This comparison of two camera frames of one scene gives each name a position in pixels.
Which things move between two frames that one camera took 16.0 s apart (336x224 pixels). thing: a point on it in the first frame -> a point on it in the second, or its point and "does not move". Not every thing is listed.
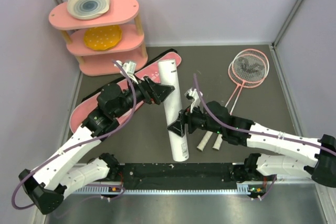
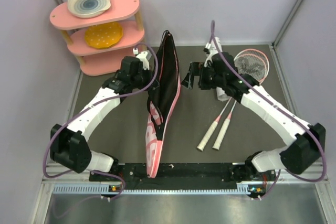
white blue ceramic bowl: (87, 4) does not move
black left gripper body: (148, 96) -> (144, 78)
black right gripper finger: (179, 128) -> (195, 68)
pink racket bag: (150, 71) -> (163, 102)
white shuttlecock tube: (168, 71) -> (221, 94)
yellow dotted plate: (102, 37) does not move
